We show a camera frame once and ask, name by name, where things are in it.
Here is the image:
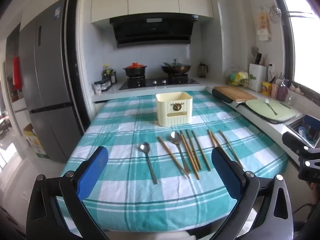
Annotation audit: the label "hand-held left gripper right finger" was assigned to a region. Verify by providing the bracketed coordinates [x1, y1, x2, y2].
[211, 146, 294, 240]

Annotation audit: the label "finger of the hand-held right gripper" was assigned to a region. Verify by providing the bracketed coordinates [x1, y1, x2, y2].
[282, 131, 312, 154]

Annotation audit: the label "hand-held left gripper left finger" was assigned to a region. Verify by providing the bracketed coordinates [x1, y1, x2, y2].
[26, 145, 109, 240]

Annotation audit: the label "wooden chopstick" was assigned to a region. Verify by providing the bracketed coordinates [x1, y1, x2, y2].
[186, 129, 202, 170]
[179, 132, 198, 180]
[181, 131, 200, 179]
[219, 129, 243, 168]
[209, 129, 222, 147]
[157, 136, 190, 178]
[207, 130, 219, 147]
[191, 130, 211, 171]

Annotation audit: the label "silver spoon dark handle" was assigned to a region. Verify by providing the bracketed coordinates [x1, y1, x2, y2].
[137, 142, 158, 184]
[170, 131, 191, 173]

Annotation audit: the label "cream ribbed utensil holder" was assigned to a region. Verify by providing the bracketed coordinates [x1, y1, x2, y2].
[155, 92, 193, 127]

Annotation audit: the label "person's right hand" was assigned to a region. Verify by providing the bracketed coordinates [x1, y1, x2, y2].
[309, 182, 320, 205]

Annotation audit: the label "steel sink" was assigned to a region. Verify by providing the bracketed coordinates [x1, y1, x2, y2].
[287, 114, 320, 148]

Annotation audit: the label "metal fork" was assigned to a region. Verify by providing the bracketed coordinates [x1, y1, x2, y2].
[265, 98, 278, 115]

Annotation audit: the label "green cutting board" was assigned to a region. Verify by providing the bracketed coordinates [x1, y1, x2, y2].
[245, 99, 297, 121]

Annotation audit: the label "garlic bulbs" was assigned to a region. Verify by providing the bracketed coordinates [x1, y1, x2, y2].
[290, 83, 304, 95]

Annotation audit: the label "teal checked tablecloth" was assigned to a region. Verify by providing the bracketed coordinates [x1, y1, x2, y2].
[57, 90, 289, 232]

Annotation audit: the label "cardboard box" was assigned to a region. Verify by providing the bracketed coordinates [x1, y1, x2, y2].
[24, 123, 49, 158]

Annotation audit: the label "white knife block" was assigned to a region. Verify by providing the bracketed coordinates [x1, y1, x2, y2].
[249, 63, 268, 92]

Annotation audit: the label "wooden cutting board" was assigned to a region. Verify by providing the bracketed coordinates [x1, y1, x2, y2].
[214, 86, 258, 102]

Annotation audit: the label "black rolled mat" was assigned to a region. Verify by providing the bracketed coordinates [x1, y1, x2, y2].
[212, 88, 234, 103]

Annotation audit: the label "yellow green plastic bag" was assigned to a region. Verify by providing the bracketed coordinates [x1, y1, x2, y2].
[227, 71, 249, 87]

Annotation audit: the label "spice jar rack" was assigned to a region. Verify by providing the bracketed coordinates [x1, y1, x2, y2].
[94, 79, 112, 95]

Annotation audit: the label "window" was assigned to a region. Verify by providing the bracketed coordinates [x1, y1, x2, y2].
[272, 0, 320, 93]

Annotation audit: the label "grey refrigerator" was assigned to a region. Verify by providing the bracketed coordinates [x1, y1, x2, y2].
[19, 0, 84, 163]

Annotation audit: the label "black clay pot red lid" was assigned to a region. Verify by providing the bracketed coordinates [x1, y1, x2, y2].
[123, 62, 147, 78]

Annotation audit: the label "black gas stove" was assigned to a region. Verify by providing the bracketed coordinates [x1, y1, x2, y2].
[119, 76, 200, 91]

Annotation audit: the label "wok with glass lid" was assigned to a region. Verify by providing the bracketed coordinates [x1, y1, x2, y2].
[161, 59, 192, 75]

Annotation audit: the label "red hanging cloth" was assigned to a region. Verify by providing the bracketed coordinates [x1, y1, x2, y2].
[12, 56, 23, 90]

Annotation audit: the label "black range hood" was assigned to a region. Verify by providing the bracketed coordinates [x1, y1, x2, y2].
[109, 15, 199, 48]

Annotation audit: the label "printed wall hanging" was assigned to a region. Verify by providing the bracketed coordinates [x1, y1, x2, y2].
[257, 11, 272, 41]

